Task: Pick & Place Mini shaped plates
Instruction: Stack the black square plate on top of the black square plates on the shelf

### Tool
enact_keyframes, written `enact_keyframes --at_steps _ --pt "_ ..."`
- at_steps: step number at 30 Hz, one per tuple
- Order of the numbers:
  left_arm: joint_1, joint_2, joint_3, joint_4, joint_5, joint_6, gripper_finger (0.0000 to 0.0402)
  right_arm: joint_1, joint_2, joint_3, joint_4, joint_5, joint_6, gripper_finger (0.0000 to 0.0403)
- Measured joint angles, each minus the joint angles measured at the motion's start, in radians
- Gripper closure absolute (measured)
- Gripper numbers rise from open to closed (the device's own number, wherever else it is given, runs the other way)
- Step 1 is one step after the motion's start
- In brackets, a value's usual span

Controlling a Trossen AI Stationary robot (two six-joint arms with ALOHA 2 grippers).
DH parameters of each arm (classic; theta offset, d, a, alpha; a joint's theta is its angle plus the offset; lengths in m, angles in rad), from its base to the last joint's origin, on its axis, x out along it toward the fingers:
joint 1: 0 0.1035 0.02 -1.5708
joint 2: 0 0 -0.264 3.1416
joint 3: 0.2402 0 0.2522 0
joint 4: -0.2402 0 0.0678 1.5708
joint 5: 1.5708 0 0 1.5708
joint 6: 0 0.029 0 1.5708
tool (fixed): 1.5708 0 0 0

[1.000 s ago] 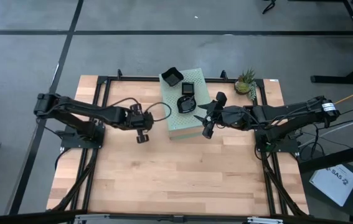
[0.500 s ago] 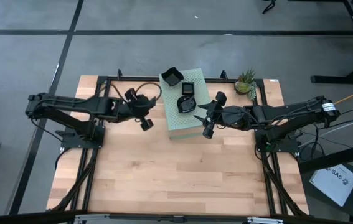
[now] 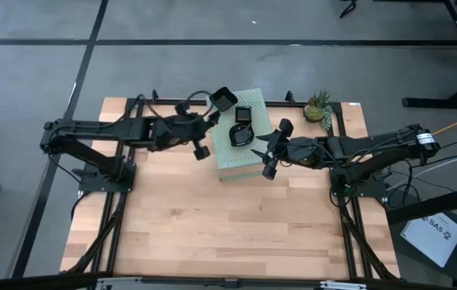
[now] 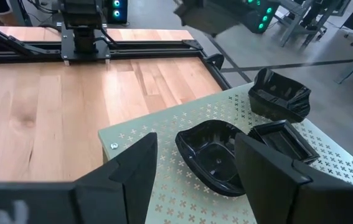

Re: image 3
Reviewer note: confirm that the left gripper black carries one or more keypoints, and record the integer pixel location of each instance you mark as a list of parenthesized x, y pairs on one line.
[(175, 131)]

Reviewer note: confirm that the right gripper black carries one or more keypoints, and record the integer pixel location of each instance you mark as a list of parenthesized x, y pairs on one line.
[(296, 151)]

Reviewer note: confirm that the black wavy-edged square plate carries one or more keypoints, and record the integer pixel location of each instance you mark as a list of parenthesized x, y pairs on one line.
[(223, 99)]

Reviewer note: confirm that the black leaf-shaped mini bowl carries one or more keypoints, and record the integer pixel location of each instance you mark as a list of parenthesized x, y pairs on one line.
[(240, 137)]

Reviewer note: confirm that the small black square plate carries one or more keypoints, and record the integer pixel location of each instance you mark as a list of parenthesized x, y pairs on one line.
[(243, 114)]

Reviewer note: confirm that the green perforated metal shelf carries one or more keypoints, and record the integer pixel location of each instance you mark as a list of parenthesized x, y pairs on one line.
[(232, 157)]

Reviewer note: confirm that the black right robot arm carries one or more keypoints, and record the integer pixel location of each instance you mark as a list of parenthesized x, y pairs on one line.
[(373, 145)]

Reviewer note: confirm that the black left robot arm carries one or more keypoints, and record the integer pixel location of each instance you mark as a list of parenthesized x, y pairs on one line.
[(91, 131)]

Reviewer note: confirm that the potted succulent plant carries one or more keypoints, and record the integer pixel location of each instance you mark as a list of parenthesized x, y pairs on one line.
[(314, 113)]

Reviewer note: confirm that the black desk top edge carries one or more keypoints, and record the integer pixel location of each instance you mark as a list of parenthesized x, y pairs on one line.
[(433, 203)]

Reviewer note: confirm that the white printed booklet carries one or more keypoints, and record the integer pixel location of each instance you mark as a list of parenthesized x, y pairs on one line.
[(429, 237)]

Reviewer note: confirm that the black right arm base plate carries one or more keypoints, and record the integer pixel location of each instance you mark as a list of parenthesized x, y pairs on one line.
[(375, 189)]

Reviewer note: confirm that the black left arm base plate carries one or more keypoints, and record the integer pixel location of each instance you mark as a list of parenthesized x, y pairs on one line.
[(91, 186)]

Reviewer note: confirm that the black table-level camera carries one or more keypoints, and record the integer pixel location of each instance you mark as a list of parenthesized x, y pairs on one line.
[(231, 283)]

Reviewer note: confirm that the silver metal bracket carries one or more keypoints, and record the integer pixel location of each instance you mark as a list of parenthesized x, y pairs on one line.
[(119, 283), (343, 285)]

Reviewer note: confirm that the black desk leg frame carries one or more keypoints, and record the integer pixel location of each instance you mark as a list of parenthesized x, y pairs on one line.
[(433, 102)]

